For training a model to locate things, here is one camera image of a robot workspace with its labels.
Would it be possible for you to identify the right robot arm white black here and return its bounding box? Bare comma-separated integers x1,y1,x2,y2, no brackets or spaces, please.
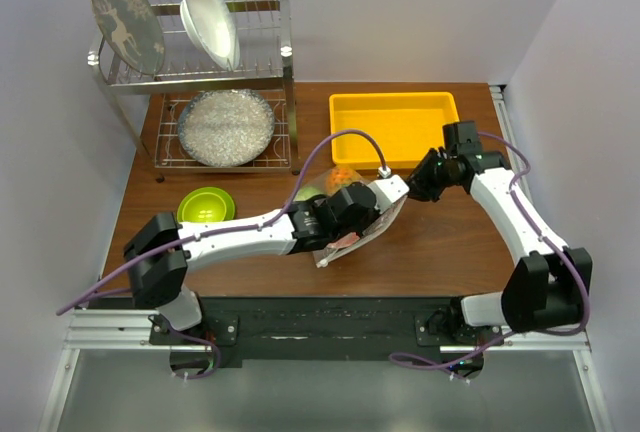
407,121,593,345

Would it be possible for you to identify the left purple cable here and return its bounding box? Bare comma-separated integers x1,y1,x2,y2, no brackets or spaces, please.
55,129,391,317

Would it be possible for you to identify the white deep plate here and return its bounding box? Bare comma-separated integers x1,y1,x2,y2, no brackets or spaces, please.
180,0,241,71

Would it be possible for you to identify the fake orange pineapple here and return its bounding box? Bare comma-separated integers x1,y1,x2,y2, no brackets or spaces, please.
325,166,358,195

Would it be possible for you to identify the clear zip top bag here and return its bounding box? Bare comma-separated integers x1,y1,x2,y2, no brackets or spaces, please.
287,166,409,268

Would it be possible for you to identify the green plastic bowl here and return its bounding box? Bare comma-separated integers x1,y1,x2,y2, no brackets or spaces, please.
176,186,236,223

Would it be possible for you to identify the speckled glass plate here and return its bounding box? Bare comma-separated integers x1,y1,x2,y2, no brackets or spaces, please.
177,89,275,168

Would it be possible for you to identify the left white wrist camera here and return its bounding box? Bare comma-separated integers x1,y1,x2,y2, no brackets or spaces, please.
368,166,409,213

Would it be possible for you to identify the fake watermelon slice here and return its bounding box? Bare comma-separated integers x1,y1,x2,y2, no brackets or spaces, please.
327,232,361,252

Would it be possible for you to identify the yellow plastic tray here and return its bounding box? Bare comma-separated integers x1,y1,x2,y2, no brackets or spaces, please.
329,92,459,170

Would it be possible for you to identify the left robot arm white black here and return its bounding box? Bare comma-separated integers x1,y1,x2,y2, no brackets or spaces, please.
127,182,382,344

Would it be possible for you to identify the metal dish rack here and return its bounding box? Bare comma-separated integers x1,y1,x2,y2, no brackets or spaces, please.
87,0,301,181

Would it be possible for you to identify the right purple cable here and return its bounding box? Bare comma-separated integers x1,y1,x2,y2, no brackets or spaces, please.
389,131,591,378

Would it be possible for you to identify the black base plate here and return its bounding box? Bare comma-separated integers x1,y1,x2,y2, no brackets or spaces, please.
149,294,504,369

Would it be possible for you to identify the grey deer pattern plate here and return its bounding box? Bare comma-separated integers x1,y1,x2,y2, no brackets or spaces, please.
90,0,165,76

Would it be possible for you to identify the purple cable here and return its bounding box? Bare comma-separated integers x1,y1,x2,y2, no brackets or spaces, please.
55,129,391,317
389,131,591,378

